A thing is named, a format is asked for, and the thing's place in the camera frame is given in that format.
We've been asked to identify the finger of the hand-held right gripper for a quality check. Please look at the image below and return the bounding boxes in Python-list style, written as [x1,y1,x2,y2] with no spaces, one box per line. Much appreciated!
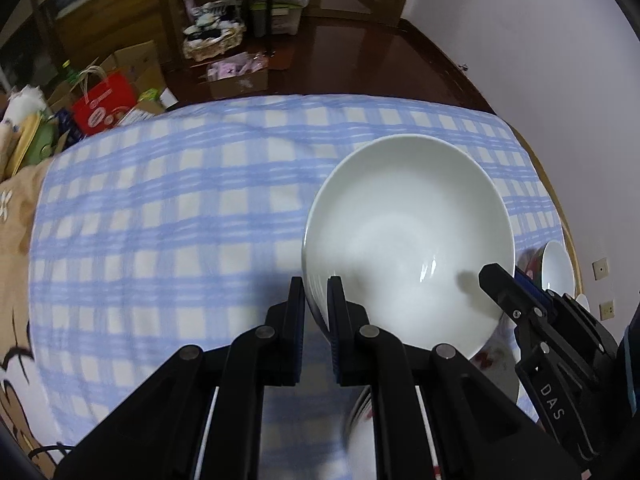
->
[478,262,551,343]
[512,265,576,321]

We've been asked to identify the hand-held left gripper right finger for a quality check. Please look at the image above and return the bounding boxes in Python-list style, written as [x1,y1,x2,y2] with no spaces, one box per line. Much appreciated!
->
[326,275,581,480]

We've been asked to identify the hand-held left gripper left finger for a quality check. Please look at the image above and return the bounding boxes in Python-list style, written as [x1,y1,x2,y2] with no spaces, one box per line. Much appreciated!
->
[52,276,306,480]

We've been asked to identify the small white bowl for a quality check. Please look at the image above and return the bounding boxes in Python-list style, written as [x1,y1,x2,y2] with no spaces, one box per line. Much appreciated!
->
[520,240,577,297]

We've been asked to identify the large cherry print plate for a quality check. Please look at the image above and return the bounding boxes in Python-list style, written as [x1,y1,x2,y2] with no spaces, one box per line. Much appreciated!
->
[342,310,523,480]

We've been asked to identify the large white bowl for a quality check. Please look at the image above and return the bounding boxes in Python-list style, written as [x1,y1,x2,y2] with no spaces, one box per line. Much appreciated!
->
[301,134,516,361]

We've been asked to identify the blue checked cloth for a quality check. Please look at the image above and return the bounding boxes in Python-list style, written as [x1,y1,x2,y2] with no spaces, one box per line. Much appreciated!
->
[27,94,571,480]

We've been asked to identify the flat cardboard tray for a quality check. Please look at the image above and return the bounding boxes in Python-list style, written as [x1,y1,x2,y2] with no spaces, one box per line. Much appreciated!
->
[207,60,269,101]

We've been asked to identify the pink packets on floor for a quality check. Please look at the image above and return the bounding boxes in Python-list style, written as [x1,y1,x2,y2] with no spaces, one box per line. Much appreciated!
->
[206,52,269,81]

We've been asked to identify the beige printed blanket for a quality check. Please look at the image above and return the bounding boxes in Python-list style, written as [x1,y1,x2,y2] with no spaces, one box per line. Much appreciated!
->
[0,160,56,480]

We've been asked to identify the red shopping bag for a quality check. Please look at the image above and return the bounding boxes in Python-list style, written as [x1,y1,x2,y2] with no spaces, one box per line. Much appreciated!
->
[70,67,138,136]

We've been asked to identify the wicker basket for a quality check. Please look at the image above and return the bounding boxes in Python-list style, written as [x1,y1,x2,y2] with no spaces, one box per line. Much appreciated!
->
[181,0,247,61]

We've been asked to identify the cardboard box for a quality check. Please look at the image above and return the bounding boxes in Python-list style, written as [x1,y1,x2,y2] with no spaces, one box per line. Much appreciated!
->
[100,40,168,106]

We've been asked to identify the yellow green plush cushion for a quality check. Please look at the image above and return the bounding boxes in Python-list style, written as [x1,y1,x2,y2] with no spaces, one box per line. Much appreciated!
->
[10,112,56,176]

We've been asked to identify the white plastic storage box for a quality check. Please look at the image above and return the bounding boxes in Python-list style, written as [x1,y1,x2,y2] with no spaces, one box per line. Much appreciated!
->
[250,0,312,36]

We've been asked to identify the wooden display cabinet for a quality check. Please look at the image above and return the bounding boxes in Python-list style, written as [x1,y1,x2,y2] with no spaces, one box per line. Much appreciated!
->
[20,0,201,76]

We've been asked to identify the white plush toy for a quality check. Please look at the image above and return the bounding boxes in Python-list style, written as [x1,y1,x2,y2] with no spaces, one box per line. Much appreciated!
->
[5,85,48,126]

